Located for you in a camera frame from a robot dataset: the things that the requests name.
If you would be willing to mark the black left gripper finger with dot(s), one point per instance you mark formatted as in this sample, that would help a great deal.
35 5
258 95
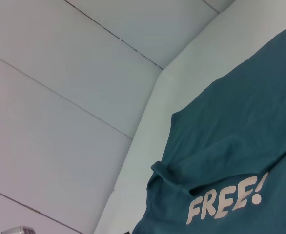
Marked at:
127 232

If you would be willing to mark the teal blue t-shirt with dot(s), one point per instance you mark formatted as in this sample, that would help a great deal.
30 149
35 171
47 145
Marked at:
230 134

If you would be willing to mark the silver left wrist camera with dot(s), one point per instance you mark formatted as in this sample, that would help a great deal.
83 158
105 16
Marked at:
18 230

